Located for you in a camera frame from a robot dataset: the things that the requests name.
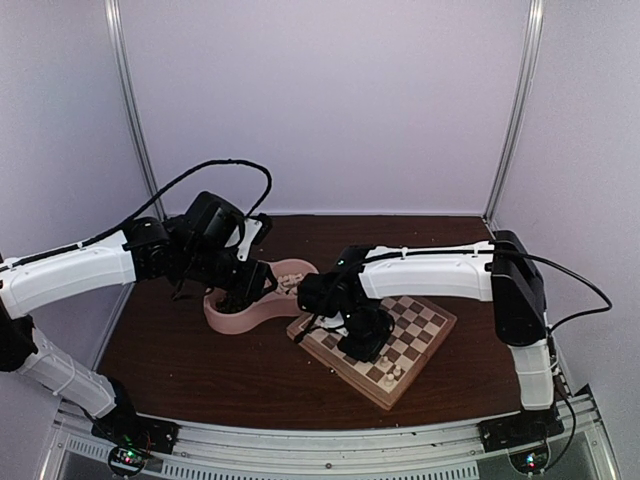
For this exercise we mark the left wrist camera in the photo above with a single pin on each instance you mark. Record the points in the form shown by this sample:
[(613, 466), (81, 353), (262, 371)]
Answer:
[(251, 231)]

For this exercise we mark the dark chess pieces pile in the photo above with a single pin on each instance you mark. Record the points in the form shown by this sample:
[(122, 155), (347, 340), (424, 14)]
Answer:
[(229, 305)]

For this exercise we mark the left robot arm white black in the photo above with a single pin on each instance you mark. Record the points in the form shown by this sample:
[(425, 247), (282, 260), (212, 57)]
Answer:
[(137, 251)]

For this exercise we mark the front aluminium rail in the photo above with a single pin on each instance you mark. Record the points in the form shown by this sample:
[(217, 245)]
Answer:
[(451, 450)]

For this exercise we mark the light chess pieces pile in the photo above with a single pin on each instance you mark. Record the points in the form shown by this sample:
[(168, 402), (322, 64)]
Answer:
[(287, 285)]

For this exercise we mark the pink double bowl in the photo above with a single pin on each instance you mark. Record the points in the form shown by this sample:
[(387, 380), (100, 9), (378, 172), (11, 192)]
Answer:
[(271, 306)]

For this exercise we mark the left aluminium frame post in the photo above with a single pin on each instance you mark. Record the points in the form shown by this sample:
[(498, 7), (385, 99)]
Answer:
[(117, 38)]

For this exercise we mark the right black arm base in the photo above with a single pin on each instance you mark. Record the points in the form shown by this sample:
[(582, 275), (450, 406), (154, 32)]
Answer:
[(524, 437)]

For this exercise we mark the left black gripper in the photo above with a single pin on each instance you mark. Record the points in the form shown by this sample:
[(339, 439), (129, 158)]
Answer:
[(248, 286)]

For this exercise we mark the aluminium frame post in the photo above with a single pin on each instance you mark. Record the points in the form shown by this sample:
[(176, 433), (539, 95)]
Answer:
[(117, 38), (528, 63)]

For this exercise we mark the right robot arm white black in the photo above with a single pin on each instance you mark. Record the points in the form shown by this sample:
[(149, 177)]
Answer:
[(497, 271)]

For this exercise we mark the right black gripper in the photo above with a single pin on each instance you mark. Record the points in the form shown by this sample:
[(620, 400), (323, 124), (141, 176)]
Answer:
[(371, 350)]

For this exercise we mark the right aluminium frame post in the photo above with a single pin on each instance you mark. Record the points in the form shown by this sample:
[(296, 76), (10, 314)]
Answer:
[(528, 63)]

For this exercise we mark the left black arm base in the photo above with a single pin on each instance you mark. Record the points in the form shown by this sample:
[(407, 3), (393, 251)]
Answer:
[(136, 447)]

